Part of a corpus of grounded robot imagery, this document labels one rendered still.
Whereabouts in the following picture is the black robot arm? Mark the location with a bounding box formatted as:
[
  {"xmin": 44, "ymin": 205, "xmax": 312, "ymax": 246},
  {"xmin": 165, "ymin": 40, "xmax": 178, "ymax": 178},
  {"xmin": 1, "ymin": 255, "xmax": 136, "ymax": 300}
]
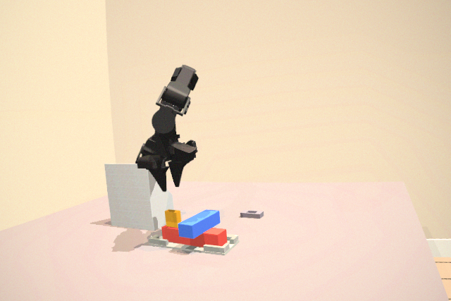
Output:
[{"xmin": 135, "ymin": 65, "xmax": 199, "ymax": 164}]

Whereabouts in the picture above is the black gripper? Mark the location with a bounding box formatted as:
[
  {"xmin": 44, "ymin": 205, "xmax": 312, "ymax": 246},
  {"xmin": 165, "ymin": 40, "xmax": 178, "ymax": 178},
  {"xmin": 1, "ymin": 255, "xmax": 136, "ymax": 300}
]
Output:
[{"xmin": 137, "ymin": 131, "xmax": 186, "ymax": 192}]

